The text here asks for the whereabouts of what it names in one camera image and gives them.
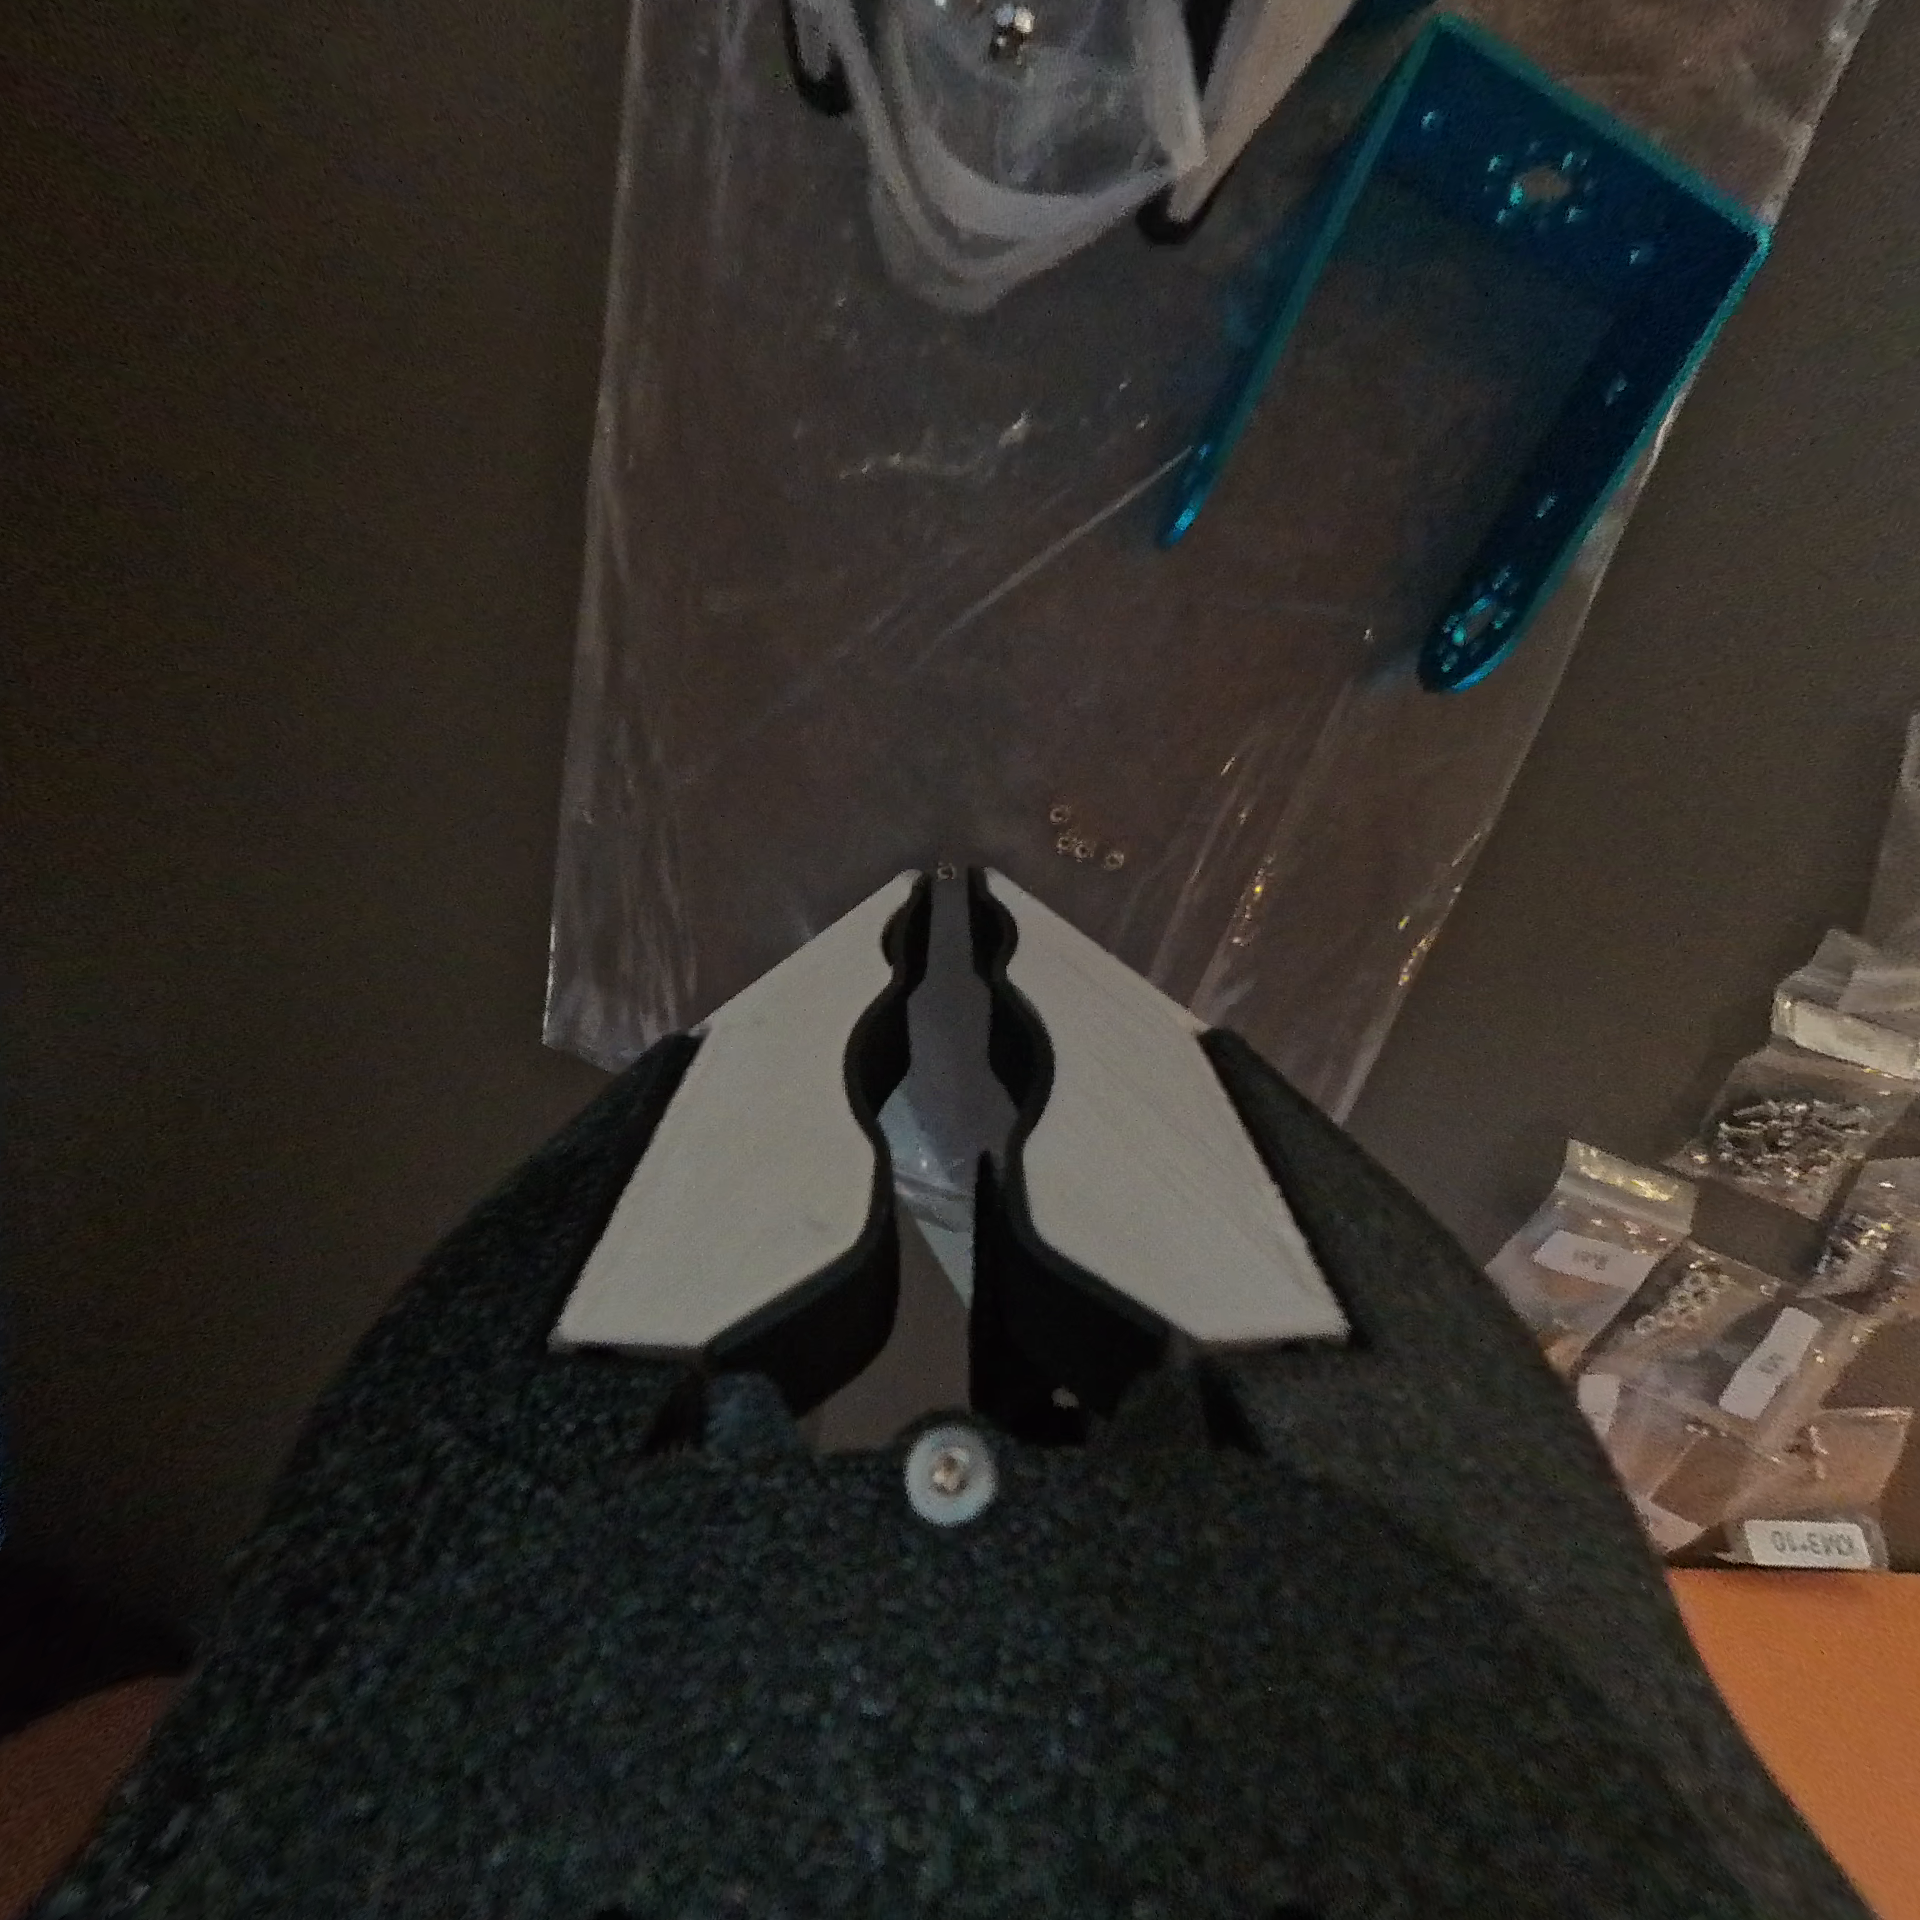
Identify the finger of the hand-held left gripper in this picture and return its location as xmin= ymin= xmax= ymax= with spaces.
xmin=1137 ymin=0 xmax=1408 ymax=246
xmin=785 ymin=0 xmax=858 ymax=120

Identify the pile of small hardware bags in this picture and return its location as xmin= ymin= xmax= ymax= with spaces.
xmin=1485 ymin=921 xmax=1920 ymax=1578

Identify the dark grey desk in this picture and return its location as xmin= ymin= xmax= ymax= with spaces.
xmin=0 ymin=0 xmax=1920 ymax=1920

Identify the small clear zip bag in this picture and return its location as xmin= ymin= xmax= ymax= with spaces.
xmin=795 ymin=0 xmax=1221 ymax=321

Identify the orange cardboard box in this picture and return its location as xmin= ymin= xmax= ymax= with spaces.
xmin=1665 ymin=1564 xmax=1920 ymax=1920

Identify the teal metal U bracket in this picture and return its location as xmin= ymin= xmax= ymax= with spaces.
xmin=1154 ymin=17 xmax=1772 ymax=699

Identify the large clear plastic bag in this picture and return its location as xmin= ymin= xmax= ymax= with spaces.
xmin=539 ymin=0 xmax=1876 ymax=1129

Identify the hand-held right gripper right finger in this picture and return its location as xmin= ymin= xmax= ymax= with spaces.
xmin=960 ymin=866 xmax=1354 ymax=1432

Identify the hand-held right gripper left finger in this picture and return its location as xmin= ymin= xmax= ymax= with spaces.
xmin=551 ymin=866 xmax=939 ymax=1425

